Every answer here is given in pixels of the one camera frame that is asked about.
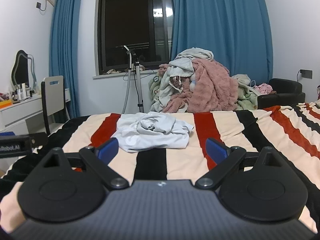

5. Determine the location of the black and white chair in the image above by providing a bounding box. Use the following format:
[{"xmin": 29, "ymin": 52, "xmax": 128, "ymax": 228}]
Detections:
[{"xmin": 41, "ymin": 75, "xmax": 70, "ymax": 135}]

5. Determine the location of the pale green cloth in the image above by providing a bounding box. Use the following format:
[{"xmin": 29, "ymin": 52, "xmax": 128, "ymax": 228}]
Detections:
[{"xmin": 231, "ymin": 74, "xmax": 260, "ymax": 110}]

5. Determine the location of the pink fleece blanket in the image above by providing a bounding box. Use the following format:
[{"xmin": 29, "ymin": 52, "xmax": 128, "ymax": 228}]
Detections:
[{"xmin": 160, "ymin": 59, "xmax": 239, "ymax": 113}]

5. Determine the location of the cream grey cloth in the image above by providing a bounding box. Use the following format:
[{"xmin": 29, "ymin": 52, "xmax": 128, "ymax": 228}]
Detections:
[{"xmin": 175, "ymin": 47, "xmax": 215, "ymax": 62}]

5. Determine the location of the striped fleece blanket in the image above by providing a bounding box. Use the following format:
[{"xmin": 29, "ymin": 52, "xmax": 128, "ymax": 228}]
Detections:
[{"xmin": 0, "ymin": 99, "xmax": 320, "ymax": 233}]

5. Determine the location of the blue curtain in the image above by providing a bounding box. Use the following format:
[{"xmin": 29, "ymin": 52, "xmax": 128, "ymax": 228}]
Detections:
[
  {"xmin": 49, "ymin": 0, "xmax": 84, "ymax": 124},
  {"xmin": 171, "ymin": 0, "xmax": 273, "ymax": 93}
]

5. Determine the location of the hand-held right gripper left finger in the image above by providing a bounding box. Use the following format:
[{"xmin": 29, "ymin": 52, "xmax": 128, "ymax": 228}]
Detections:
[{"xmin": 40, "ymin": 137, "xmax": 129, "ymax": 189}]

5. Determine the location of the wavy vanity mirror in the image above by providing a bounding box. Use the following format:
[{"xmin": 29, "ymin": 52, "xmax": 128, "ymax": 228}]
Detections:
[{"xmin": 11, "ymin": 50, "xmax": 37, "ymax": 92}]

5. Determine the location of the grey hoodie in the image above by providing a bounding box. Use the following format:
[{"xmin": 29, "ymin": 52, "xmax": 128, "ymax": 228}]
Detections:
[{"xmin": 166, "ymin": 59, "xmax": 195, "ymax": 93}]

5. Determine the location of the white dresser desk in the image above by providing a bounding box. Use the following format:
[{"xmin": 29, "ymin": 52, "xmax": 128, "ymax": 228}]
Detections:
[{"xmin": 0, "ymin": 87, "xmax": 70, "ymax": 133}]

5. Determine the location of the pink cloth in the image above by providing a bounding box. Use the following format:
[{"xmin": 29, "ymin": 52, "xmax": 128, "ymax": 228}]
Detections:
[{"xmin": 254, "ymin": 83, "xmax": 273, "ymax": 95}]

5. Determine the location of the green patterned fleece blanket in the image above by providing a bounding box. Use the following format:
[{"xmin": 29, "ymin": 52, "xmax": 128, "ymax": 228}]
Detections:
[{"xmin": 149, "ymin": 75, "xmax": 172, "ymax": 112}]

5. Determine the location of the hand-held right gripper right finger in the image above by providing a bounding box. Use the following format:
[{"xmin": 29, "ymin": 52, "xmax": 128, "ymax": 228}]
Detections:
[{"xmin": 195, "ymin": 137, "xmax": 282, "ymax": 190}]

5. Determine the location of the black armchair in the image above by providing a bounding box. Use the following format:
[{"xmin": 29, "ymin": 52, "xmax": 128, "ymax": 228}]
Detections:
[{"xmin": 257, "ymin": 78, "xmax": 306, "ymax": 110}]

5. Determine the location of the garment steamer stand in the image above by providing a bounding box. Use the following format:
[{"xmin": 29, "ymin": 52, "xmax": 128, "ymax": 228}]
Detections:
[{"xmin": 116, "ymin": 44, "xmax": 154, "ymax": 114}]

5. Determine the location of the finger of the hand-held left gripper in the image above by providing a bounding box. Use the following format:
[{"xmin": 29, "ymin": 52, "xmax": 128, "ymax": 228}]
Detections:
[{"xmin": 30, "ymin": 133, "xmax": 48, "ymax": 147}]

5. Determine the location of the white t-shirt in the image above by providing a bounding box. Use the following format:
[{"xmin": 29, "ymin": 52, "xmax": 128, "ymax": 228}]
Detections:
[{"xmin": 111, "ymin": 112, "xmax": 195, "ymax": 153}]

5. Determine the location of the dark window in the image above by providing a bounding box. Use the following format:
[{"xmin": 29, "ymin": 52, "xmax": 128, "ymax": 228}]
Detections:
[{"xmin": 96, "ymin": 0, "xmax": 175, "ymax": 77}]

